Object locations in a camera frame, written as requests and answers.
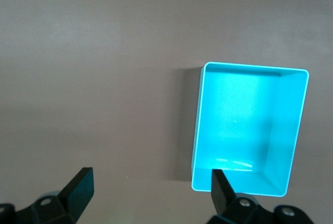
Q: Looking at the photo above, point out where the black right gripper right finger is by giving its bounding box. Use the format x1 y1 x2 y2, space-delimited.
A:
207 168 313 224

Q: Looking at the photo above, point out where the turquoise plastic bin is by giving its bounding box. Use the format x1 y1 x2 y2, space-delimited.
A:
191 61 310 199

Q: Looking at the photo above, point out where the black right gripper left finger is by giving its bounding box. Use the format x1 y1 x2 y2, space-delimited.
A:
0 167 95 224

